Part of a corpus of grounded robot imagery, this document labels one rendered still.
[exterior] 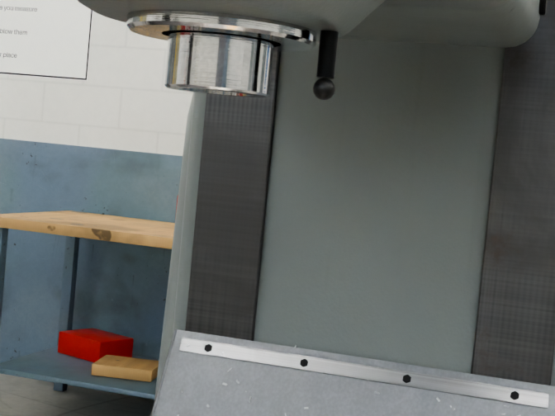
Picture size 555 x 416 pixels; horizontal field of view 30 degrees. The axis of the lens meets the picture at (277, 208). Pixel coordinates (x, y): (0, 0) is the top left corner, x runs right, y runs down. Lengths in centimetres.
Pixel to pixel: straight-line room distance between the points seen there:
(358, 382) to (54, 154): 454
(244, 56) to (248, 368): 44
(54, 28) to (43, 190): 81
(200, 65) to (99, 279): 478
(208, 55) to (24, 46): 501
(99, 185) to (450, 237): 443
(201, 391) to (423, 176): 25
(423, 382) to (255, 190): 20
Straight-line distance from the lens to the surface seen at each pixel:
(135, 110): 514
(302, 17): 43
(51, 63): 537
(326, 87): 45
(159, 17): 44
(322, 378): 84
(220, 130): 86
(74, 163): 526
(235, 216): 86
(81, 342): 487
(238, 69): 45
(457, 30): 65
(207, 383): 86
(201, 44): 45
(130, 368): 452
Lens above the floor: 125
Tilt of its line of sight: 3 degrees down
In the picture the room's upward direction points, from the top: 5 degrees clockwise
